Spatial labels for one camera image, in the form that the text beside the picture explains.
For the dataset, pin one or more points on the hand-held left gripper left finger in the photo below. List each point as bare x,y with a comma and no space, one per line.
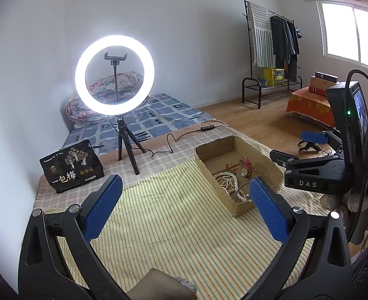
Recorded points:
104,206

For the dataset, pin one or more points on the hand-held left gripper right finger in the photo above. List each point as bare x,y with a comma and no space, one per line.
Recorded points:
270,206

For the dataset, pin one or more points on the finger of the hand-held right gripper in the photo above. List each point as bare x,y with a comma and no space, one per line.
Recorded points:
312,137
296,162

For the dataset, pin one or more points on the thin pearl strand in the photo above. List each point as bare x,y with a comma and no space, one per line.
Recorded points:
221,174

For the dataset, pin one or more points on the person's right hand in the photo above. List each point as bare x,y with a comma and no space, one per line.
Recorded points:
329,203

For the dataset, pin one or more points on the orange cloth covered table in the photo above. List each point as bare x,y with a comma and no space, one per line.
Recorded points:
309,106

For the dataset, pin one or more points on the red box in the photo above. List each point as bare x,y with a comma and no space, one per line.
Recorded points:
318,92

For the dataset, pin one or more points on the black snack bag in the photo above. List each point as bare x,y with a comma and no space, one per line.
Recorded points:
71,168

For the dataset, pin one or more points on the dark flat box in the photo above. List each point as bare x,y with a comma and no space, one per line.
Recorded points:
326,76

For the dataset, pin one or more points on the black tripod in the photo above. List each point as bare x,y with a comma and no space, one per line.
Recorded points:
121,140

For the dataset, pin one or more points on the yellow box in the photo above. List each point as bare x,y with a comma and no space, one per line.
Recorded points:
274,76

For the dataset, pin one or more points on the striped yellow cloth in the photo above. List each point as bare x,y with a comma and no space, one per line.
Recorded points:
171,231

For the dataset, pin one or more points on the small grey bucket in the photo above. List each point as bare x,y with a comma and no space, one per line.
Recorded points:
262,82

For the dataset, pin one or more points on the black clothes rack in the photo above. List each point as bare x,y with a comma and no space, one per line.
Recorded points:
244,90

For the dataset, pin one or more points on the brown cloth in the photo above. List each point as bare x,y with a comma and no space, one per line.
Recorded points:
159,284

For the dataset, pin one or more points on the dark striped clothing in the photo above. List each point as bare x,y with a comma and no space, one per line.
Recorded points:
364,268

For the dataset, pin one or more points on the floral pillow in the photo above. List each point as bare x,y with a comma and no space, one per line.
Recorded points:
77,109
127,79

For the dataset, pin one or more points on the dark hanging clothes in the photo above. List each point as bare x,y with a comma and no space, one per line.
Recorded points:
281,40

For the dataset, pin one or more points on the blue patterned bed sheet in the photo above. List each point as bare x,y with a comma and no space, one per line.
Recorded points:
159,115

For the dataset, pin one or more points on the window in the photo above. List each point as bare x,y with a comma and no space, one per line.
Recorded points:
340,31

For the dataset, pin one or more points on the striped hanging towel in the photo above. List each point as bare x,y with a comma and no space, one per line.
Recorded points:
262,37

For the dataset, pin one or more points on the black phone holder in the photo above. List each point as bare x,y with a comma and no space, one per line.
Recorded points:
115,57

